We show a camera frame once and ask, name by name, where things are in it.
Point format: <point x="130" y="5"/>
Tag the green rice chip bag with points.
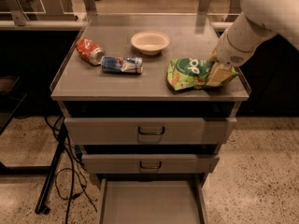
<point x="190" y="73"/>

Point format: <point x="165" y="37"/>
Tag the bottom drawer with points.
<point x="151" y="199"/>

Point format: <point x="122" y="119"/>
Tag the red soda can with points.
<point x="90" y="51"/>

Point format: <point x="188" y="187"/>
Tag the blue energy drink can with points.
<point x="122" y="65"/>

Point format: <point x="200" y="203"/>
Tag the black table leg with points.
<point x="41" y="207"/>

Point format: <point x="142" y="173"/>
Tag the drawer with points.
<point x="151" y="199"/>
<point x="149" y="122"/>
<point x="149" y="159"/>

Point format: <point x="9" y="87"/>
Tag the top drawer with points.
<point x="149" y="122"/>

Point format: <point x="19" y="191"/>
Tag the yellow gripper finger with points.
<point x="220" y="73"/>
<point x="213" y="55"/>

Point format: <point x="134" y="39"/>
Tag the background grey cabinet left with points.
<point x="37" y="10"/>

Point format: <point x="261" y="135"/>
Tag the dark side table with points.
<point x="10" y="99"/>

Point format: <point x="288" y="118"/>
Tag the grey drawer cabinet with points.
<point x="189" y="37"/>

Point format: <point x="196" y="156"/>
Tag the middle drawer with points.
<point x="149" y="159"/>

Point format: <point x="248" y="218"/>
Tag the white horizontal rail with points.
<point x="44" y="25"/>

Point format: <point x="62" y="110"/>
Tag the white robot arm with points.
<point x="259" y="20"/>

